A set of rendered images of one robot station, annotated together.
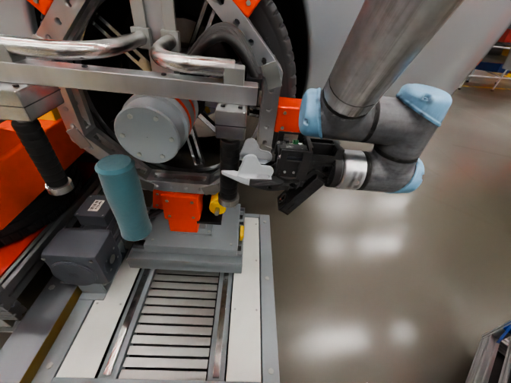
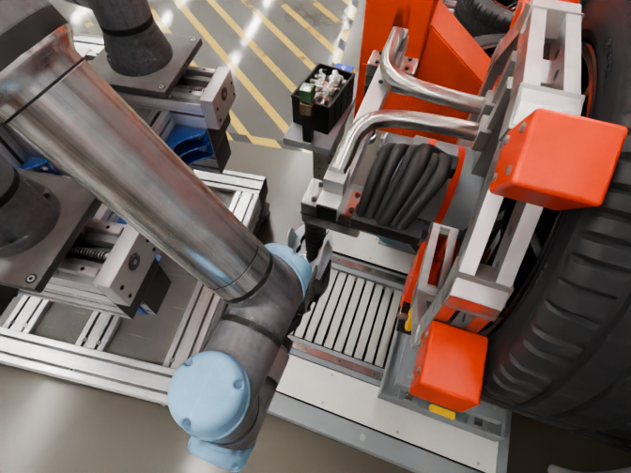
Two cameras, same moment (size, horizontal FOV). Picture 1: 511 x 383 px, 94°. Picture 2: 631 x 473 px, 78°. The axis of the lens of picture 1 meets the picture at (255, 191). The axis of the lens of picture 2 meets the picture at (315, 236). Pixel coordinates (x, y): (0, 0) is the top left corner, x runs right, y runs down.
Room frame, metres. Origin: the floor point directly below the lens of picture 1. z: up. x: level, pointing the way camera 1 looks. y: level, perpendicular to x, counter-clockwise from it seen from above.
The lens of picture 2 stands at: (0.52, -0.26, 1.39)
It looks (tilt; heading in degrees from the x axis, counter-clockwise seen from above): 58 degrees down; 115
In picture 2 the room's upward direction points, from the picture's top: straight up
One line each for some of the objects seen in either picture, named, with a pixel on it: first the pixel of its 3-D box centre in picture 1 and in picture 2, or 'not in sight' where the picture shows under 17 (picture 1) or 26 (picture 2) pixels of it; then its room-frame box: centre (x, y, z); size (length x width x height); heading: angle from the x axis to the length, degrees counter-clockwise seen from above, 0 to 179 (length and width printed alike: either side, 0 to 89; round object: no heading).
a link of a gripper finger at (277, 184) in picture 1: (271, 178); not in sight; (0.36, -0.03, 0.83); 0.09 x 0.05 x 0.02; 103
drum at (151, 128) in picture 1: (162, 116); (434, 181); (0.53, 0.24, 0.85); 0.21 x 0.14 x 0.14; 5
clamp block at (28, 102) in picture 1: (27, 95); (391, 71); (0.38, 0.40, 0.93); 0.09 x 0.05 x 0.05; 5
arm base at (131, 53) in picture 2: not in sight; (133, 37); (-0.23, 0.35, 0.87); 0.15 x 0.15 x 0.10
